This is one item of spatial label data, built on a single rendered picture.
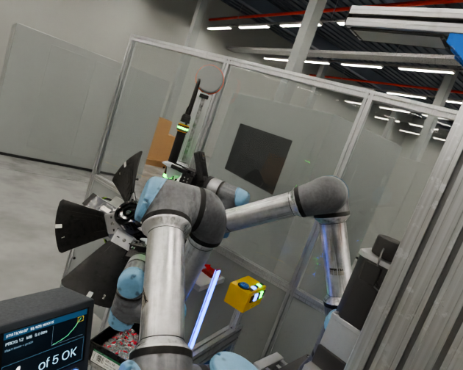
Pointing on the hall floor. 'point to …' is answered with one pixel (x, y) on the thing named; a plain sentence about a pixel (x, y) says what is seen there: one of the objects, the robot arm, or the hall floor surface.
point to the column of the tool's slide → (195, 128)
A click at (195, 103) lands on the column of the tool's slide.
